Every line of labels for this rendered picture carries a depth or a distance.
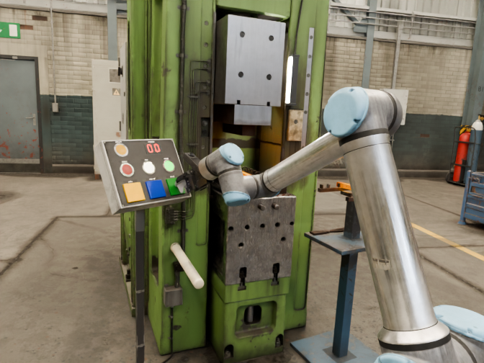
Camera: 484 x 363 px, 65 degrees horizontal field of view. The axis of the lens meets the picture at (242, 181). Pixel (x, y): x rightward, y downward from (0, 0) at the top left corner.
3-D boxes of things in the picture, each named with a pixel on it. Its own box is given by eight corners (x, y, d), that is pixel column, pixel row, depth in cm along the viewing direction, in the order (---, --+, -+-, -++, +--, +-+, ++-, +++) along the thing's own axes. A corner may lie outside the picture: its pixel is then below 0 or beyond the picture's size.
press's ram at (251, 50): (295, 107, 193) (301, 24, 186) (225, 104, 179) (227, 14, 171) (260, 106, 231) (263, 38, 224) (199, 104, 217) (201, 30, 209)
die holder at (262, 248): (291, 276, 205) (297, 195, 197) (225, 285, 190) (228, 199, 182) (249, 242, 255) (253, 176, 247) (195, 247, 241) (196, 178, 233)
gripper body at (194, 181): (186, 194, 150) (203, 183, 142) (179, 173, 152) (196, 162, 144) (200, 191, 156) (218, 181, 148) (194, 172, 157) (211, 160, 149)
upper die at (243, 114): (271, 125, 190) (271, 106, 188) (233, 124, 182) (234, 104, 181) (239, 122, 228) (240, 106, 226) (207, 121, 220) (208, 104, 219)
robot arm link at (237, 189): (261, 198, 135) (251, 166, 138) (234, 201, 128) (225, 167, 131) (246, 206, 142) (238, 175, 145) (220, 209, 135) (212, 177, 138)
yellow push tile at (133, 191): (145, 199, 148) (140, 181, 149) (128, 202, 142) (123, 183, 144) (143, 201, 149) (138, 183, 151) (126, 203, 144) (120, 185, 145)
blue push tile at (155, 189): (166, 195, 155) (161, 179, 156) (151, 198, 150) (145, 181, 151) (164, 197, 156) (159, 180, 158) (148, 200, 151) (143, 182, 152)
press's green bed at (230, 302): (284, 353, 213) (290, 276, 205) (222, 368, 199) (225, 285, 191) (245, 306, 264) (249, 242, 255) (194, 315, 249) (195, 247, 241)
